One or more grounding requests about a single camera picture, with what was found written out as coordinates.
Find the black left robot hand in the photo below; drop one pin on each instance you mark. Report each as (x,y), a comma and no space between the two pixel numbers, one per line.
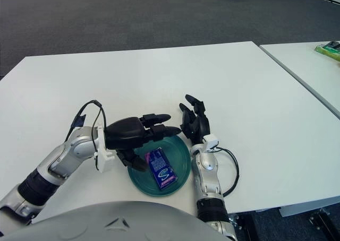
(125,133)

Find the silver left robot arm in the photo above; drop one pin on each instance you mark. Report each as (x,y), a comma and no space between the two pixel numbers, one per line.
(66,150)

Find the green package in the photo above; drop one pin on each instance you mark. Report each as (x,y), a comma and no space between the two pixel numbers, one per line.
(328,52)

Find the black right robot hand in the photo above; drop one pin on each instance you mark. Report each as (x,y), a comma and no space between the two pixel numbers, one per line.
(199,127)

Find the green ribbed plate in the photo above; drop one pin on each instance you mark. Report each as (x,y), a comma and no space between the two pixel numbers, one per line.
(180,156)

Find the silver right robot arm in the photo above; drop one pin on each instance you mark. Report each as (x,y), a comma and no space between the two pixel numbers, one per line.
(207,172)

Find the blue gum pack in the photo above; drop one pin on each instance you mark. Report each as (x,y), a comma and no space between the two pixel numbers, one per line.
(162,172)

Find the black table foot frame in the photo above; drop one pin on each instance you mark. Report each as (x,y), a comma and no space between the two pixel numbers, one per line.
(325,222)

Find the grey robot torso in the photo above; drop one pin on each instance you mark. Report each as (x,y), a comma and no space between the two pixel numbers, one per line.
(119,225)

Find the white table frame beam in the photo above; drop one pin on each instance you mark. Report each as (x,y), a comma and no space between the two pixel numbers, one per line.
(305,207)

